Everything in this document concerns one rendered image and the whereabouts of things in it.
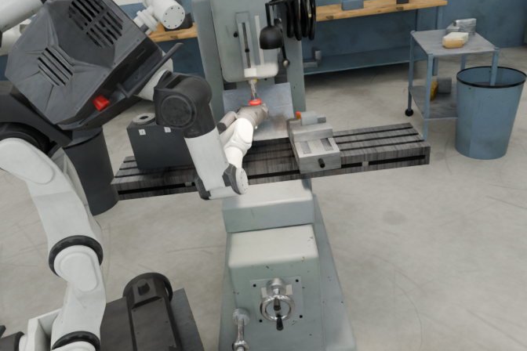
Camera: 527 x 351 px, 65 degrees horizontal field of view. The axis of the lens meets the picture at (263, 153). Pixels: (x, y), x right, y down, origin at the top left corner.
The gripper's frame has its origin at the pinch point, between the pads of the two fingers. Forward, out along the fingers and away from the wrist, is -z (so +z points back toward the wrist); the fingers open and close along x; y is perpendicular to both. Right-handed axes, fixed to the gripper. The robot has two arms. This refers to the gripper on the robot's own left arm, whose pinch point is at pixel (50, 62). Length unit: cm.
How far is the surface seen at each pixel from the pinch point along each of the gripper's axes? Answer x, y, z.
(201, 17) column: 61, -13, -16
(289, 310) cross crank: 7, -115, 29
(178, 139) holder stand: 18, -48, -4
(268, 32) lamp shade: 52, -41, 46
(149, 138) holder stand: 10.2, -41.3, -7.2
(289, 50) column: 84, -47, -14
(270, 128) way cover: 57, -70, -23
